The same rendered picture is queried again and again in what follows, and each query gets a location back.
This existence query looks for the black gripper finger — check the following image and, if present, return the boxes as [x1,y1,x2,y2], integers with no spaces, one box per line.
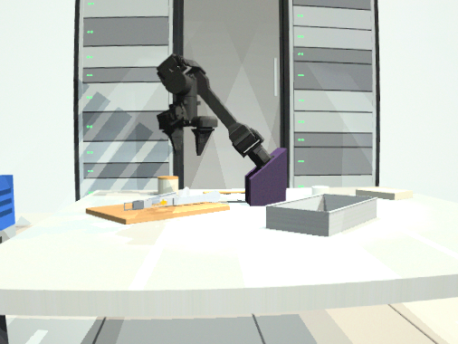
[162,130,184,156]
[191,129,215,156]

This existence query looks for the light wooden board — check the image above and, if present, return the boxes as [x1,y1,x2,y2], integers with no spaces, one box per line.
[85,201,230,225]

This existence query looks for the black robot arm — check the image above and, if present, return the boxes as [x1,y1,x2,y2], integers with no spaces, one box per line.
[157,53,275,169]

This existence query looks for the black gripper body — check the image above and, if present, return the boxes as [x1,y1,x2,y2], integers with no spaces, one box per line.
[159,97,218,130]

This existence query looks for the white jar with wooden lid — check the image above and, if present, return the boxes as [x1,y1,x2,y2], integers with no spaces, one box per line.
[158,176,178,195]

